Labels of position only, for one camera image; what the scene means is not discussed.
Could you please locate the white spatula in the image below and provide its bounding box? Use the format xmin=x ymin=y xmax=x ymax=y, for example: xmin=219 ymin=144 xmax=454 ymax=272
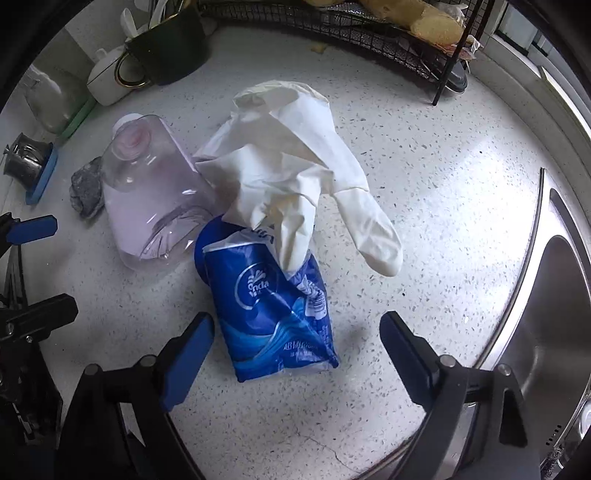
xmin=120 ymin=8 xmax=140 ymax=38

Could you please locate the grey cloth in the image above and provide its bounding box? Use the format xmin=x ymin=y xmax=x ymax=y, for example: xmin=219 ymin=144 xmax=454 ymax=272
xmin=69 ymin=155 xmax=107 ymax=218

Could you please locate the white rubber glove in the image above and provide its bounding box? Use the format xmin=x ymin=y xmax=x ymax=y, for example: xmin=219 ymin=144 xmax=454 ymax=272
xmin=193 ymin=79 xmax=404 ymax=278

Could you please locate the dark green mug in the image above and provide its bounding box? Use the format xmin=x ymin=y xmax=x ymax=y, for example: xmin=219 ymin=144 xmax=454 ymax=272
xmin=115 ymin=8 xmax=209 ymax=89

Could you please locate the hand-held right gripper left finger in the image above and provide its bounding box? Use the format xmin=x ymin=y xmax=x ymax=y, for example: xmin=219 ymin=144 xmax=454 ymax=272
xmin=55 ymin=312 xmax=216 ymax=480

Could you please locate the steel oil pot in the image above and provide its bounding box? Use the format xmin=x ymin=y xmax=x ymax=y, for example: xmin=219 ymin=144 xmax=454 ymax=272
xmin=3 ymin=132 xmax=53 ymax=188

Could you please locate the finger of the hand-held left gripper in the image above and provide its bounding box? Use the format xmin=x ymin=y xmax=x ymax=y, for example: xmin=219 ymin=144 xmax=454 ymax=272
xmin=0 ymin=213 xmax=59 ymax=259
xmin=0 ymin=294 xmax=79 ymax=343

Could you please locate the white sugar pot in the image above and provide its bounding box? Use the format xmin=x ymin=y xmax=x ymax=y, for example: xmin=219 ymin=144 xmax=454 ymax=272
xmin=86 ymin=45 xmax=133 ymax=106

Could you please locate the clear plastic bottle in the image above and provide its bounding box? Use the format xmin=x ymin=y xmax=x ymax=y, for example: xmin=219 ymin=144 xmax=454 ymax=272
xmin=100 ymin=113 xmax=228 ymax=272

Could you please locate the glass carafe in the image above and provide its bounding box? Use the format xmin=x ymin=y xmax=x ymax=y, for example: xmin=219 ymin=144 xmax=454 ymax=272
xmin=24 ymin=66 xmax=87 ymax=136

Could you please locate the blue tissue pack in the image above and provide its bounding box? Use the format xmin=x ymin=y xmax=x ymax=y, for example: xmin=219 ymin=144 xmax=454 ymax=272
xmin=202 ymin=229 xmax=341 ymax=383

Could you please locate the window frame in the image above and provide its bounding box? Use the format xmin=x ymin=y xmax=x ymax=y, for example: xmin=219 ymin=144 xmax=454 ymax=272
xmin=480 ymin=0 xmax=591 ymax=155

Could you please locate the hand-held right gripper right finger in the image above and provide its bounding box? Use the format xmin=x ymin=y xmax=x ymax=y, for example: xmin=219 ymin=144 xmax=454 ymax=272
xmin=379 ymin=311 xmax=542 ymax=480

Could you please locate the black wire rack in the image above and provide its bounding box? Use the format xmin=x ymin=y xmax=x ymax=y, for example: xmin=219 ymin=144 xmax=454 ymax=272
xmin=198 ymin=0 xmax=498 ymax=107

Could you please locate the steel sink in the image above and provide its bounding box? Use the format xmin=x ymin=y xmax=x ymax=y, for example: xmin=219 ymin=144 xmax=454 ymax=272
xmin=479 ymin=167 xmax=591 ymax=480

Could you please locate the green tray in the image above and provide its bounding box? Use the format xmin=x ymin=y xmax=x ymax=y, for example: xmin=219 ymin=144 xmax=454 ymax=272
xmin=54 ymin=96 xmax=99 ymax=142

